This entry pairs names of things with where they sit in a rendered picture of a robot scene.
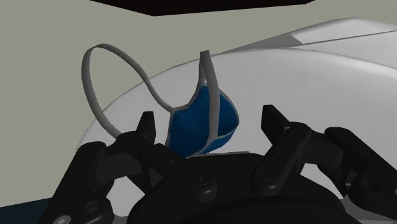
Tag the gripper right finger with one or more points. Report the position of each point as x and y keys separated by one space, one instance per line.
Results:
x=288 y=149

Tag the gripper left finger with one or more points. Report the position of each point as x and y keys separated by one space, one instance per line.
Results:
x=93 y=167

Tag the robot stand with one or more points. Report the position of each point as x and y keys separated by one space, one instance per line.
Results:
x=198 y=6

